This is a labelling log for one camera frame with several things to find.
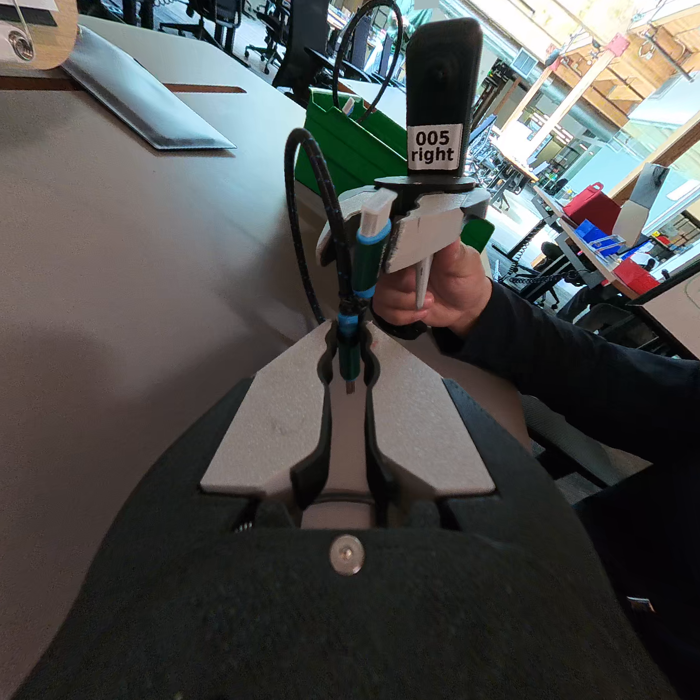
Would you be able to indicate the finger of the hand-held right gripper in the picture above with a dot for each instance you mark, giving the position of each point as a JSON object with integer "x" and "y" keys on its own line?
{"x": 426, "y": 235}
{"x": 355, "y": 201}

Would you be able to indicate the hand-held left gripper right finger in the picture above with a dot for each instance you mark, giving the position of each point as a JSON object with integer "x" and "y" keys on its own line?
{"x": 426, "y": 432}

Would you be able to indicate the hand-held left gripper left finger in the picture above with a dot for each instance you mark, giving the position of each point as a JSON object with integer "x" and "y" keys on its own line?
{"x": 268, "y": 432}

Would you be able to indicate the green plastic bin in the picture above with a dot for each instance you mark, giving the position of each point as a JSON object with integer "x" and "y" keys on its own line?
{"x": 350, "y": 147}

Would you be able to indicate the person's right forearm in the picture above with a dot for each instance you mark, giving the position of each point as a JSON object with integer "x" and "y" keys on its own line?
{"x": 574, "y": 372}

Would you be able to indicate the person's right hand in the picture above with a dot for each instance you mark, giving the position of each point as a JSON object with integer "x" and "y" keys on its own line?
{"x": 459, "y": 295}

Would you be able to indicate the black office chair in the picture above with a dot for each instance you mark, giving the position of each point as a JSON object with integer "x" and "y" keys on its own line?
{"x": 270, "y": 27}
{"x": 227, "y": 16}
{"x": 306, "y": 44}

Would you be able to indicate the grey seat office chair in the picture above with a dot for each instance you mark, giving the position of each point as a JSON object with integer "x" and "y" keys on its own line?
{"x": 574, "y": 437}

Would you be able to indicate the small blue bins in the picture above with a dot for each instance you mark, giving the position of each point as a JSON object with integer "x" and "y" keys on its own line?
{"x": 593, "y": 234}

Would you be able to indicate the red tote bag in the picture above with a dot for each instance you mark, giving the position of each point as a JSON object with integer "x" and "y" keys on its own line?
{"x": 593, "y": 210}

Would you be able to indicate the wooden office desk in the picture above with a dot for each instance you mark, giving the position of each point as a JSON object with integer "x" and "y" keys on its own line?
{"x": 599, "y": 265}

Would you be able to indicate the red box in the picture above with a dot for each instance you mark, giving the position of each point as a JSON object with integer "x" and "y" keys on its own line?
{"x": 634, "y": 276}

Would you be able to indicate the display board on stand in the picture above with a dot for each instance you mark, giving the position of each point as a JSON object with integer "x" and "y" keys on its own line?
{"x": 640, "y": 213}

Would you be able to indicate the silver grey pouch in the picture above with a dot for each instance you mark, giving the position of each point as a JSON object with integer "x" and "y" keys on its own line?
{"x": 142, "y": 104}

